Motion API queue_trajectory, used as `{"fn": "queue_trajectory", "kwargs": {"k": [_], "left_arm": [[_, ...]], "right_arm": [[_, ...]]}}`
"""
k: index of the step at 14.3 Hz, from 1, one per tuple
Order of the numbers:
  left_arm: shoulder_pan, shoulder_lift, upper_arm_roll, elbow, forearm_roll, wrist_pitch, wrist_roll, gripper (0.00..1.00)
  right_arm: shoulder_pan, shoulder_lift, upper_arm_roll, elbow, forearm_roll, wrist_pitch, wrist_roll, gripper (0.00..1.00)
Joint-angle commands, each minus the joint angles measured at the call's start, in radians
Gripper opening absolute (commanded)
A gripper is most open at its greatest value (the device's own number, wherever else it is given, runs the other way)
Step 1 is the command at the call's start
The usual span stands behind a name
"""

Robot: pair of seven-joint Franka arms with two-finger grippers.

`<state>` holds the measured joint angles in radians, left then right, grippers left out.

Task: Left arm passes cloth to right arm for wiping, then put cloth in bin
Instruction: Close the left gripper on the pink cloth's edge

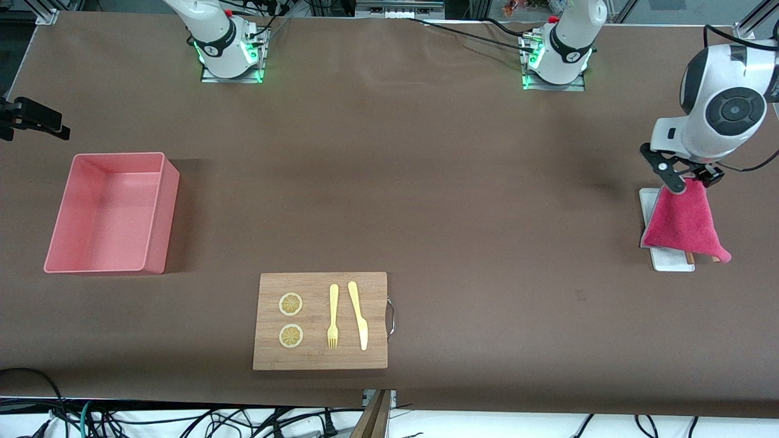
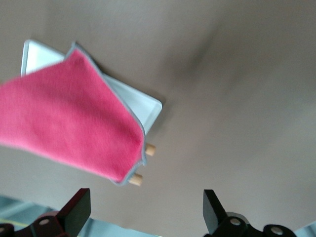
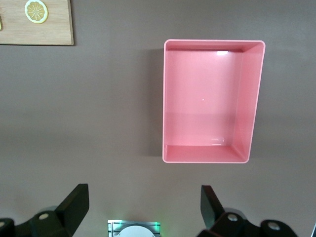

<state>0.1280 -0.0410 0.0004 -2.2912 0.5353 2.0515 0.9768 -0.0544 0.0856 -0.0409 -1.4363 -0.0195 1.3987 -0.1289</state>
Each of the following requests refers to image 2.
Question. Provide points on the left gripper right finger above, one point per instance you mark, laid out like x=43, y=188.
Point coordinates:
x=217, y=219

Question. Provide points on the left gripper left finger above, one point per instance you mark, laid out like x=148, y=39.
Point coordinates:
x=69, y=217

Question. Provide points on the pink microfibre cloth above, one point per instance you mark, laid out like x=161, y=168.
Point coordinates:
x=61, y=111

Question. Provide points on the brown wooden stick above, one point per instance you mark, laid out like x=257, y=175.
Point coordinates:
x=135, y=179
x=150, y=149

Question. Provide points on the white rectangular tray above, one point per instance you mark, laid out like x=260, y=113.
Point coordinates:
x=138, y=108

